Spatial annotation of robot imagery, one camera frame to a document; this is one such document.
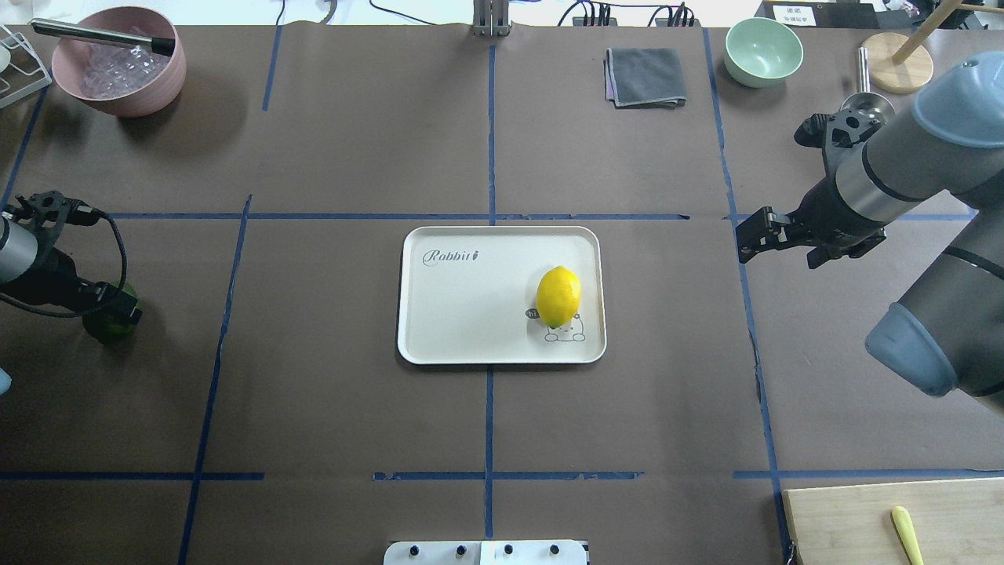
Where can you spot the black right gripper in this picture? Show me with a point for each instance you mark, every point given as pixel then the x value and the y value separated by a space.
pixel 825 209

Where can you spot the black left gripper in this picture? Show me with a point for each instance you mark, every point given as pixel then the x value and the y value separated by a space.
pixel 55 274

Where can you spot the green lime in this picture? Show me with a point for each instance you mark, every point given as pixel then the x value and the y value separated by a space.
pixel 116 322

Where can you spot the yellow lemon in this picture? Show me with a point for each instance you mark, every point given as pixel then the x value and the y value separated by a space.
pixel 558 296

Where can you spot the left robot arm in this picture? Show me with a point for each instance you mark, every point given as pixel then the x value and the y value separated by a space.
pixel 37 277

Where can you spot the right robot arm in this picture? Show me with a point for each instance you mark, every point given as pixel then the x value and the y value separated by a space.
pixel 945 333

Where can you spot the cream rabbit tray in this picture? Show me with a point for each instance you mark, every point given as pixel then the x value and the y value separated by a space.
pixel 469 296

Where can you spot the silver metal scoop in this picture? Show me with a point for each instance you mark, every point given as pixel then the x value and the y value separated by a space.
pixel 864 101

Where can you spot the mint green bowl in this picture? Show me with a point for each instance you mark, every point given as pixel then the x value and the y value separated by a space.
pixel 761 52

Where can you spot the grey folded cloth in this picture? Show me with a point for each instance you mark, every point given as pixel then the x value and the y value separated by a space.
pixel 644 78

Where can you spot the wooden cup stand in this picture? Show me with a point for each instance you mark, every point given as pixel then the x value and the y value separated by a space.
pixel 900 64

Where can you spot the pink bowl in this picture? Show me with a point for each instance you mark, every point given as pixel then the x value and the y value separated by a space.
pixel 125 81

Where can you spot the yellow plastic knife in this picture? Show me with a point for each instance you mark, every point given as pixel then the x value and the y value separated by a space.
pixel 907 534

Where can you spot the bamboo cutting board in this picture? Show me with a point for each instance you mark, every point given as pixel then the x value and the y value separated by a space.
pixel 954 521

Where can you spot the black handled tool in bowl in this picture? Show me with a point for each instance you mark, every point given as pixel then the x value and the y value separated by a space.
pixel 165 46

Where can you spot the aluminium frame post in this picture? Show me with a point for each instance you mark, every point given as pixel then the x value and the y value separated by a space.
pixel 491 18

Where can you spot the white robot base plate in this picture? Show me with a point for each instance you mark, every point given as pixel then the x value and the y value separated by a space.
pixel 533 551

